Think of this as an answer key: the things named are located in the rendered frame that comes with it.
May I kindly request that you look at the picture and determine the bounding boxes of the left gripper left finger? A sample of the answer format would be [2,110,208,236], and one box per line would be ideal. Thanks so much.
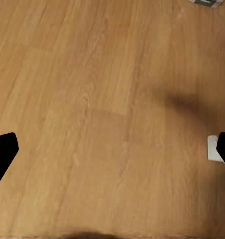
[0,132,19,180]

